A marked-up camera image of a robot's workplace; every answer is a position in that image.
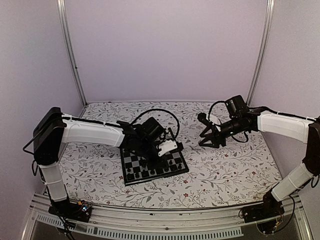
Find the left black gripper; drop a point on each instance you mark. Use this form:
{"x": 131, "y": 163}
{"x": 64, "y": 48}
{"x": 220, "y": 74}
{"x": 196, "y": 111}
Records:
{"x": 163, "y": 163}

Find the aluminium frame post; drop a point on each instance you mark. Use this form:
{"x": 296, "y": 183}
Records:
{"x": 270, "y": 4}
{"x": 61, "y": 7}

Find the front aluminium rail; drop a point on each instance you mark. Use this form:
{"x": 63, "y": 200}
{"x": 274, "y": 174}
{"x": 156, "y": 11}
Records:
{"x": 127, "y": 223}

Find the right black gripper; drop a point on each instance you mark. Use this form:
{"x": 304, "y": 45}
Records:
{"x": 215, "y": 136}

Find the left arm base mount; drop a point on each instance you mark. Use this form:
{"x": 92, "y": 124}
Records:
{"x": 78, "y": 211}

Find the black chess rook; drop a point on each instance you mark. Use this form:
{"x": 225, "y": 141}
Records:
{"x": 129, "y": 176}

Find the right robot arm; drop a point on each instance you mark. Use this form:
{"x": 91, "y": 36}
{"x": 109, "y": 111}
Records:
{"x": 305, "y": 130}

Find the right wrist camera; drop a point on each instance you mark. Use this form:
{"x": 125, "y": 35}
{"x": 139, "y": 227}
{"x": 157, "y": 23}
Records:
{"x": 214, "y": 123}

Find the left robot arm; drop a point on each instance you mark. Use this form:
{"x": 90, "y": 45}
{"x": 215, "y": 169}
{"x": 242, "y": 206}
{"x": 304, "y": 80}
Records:
{"x": 57, "y": 128}

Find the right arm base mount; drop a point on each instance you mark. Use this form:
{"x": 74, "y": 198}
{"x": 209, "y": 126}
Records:
{"x": 267, "y": 217}

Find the right aluminium frame post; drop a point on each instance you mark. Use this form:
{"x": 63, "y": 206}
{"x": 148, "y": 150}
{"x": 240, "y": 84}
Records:
{"x": 270, "y": 4}

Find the black and grey chessboard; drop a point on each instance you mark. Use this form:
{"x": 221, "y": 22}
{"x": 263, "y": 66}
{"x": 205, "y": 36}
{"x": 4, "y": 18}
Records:
{"x": 131, "y": 163}

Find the left aluminium frame post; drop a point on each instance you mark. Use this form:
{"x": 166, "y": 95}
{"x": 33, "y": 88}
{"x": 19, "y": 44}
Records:
{"x": 61, "y": 7}

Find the pile of black chess pieces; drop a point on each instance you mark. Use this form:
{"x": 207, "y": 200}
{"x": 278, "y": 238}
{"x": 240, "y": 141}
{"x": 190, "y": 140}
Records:
{"x": 143, "y": 163}

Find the floral patterned table mat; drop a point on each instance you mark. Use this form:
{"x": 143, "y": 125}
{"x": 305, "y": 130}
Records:
{"x": 240, "y": 172}

